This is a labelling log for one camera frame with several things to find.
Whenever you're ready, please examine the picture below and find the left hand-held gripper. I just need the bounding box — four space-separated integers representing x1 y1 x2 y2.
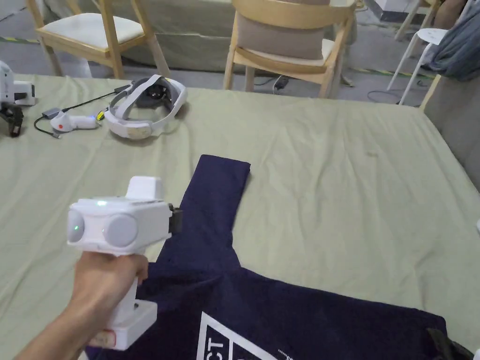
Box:
67 175 184 352

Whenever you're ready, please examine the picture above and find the dark blue shirt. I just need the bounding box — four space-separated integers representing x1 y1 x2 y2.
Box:
84 153 450 360

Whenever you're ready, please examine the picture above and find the person's left forearm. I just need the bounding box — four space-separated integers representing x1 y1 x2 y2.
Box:
0 301 101 360

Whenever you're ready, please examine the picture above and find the person's left hand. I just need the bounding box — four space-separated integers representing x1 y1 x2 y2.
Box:
71 249 150 336

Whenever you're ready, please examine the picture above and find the white headset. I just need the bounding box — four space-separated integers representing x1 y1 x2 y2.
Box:
104 74 188 138

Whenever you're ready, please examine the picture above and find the white and orange hand controller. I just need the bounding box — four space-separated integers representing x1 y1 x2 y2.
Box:
50 112 100 134

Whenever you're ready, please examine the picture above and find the spare hand-held gripper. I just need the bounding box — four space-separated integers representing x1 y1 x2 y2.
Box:
0 60 39 138

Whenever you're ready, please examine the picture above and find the wooden chair with white seat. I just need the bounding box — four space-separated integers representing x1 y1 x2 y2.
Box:
25 0 170 80

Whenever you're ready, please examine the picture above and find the bed with pale green sheet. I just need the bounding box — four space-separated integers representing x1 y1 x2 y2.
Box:
0 73 480 360

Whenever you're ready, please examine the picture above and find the wooden chair with beige cushion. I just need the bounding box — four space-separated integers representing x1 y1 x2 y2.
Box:
223 0 357 99

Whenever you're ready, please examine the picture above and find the grey cloth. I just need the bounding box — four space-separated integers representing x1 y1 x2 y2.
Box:
427 3 480 82

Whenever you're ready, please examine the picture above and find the white round stool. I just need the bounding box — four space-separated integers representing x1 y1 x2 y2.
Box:
386 28 450 106

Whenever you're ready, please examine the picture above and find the black cable with grey adapter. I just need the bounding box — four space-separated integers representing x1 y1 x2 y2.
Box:
33 86 133 142

